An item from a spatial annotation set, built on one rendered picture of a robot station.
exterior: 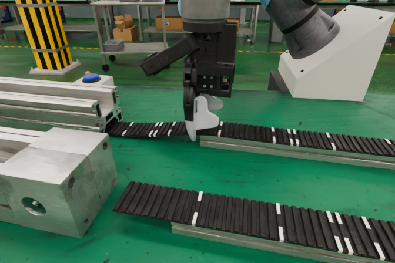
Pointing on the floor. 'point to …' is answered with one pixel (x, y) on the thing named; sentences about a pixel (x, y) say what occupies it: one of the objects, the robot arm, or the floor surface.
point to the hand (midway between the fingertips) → (193, 127)
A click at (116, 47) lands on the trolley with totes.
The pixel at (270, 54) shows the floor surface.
